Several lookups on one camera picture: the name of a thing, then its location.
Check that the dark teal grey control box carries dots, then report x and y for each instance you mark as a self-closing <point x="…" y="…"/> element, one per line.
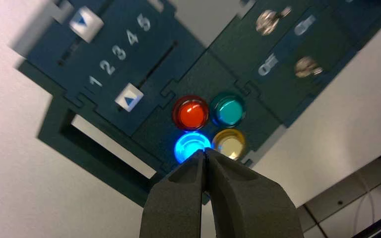
<point x="190" y="75"/>

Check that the blue round push button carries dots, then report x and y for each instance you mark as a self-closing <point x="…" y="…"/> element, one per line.
<point x="186" y="146"/>

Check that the red round push button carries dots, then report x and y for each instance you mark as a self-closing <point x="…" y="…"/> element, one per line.
<point x="190" y="113"/>

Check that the white slider knob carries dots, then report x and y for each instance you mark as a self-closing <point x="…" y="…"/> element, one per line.
<point x="129" y="97"/>
<point x="86" y="23"/>

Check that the metal toggle switch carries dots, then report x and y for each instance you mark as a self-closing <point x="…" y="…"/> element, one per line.
<point x="305" y="67"/>
<point x="267" y="22"/>

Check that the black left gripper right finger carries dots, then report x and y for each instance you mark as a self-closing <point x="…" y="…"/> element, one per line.
<point x="246" y="207"/>

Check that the yellow round push button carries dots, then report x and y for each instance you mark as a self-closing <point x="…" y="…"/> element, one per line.
<point x="229" y="144"/>

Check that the green round push button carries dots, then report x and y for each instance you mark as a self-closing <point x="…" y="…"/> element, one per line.
<point x="228" y="110"/>

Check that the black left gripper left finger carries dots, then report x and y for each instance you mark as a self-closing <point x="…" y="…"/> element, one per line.
<point x="177" y="207"/>

